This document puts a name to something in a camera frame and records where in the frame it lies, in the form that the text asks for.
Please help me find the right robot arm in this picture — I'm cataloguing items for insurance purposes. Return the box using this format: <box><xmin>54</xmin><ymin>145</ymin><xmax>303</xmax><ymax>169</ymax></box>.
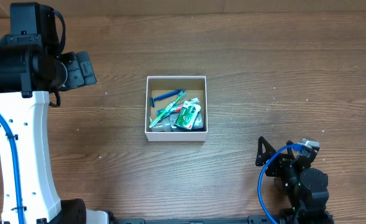
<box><xmin>255</xmin><ymin>136</ymin><xmax>334</xmax><ymax>223</ymax></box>

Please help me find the clear bottle dark liquid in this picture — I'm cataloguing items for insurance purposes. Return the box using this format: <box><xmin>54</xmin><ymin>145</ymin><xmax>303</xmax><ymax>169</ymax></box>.
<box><xmin>149</xmin><ymin>111</ymin><xmax>204</xmax><ymax>133</ymax></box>

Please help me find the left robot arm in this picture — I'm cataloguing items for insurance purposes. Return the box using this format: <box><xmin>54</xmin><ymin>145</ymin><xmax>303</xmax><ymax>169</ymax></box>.
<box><xmin>0</xmin><ymin>44</ymin><xmax>112</xmax><ymax>223</ymax></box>

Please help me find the white cardboard box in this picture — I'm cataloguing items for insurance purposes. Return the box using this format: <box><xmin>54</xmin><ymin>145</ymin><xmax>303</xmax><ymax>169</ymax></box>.
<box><xmin>144</xmin><ymin>76</ymin><xmax>208</xmax><ymax>142</ymax></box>

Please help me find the blue disposable razor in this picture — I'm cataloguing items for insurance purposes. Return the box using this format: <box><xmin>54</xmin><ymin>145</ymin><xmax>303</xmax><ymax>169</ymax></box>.
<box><xmin>150</xmin><ymin>90</ymin><xmax>181</xmax><ymax>108</ymax></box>

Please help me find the green white toothbrush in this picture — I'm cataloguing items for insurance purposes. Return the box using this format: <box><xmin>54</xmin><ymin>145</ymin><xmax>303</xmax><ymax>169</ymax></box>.
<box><xmin>149</xmin><ymin>90</ymin><xmax>187</xmax><ymax>128</ymax></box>

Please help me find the teal toothpaste tube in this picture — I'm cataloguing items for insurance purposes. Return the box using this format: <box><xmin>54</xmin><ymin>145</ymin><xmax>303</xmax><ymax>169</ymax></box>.
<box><xmin>157</xmin><ymin>103</ymin><xmax>183</xmax><ymax>116</ymax></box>

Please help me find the green white small packet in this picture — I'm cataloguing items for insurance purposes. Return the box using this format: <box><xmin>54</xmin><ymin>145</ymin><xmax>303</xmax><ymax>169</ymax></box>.
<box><xmin>175</xmin><ymin>101</ymin><xmax>201</xmax><ymax>130</ymax></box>

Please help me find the blue right cable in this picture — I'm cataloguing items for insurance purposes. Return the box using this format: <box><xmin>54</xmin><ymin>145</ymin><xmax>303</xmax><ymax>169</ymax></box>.
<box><xmin>257</xmin><ymin>143</ymin><xmax>304</xmax><ymax>224</ymax></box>

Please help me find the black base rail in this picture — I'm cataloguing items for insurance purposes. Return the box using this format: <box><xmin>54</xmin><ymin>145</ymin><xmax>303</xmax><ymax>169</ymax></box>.
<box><xmin>109</xmin><ymin>215</ymin><xmax>273</xmax><ymax>224</ymax></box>

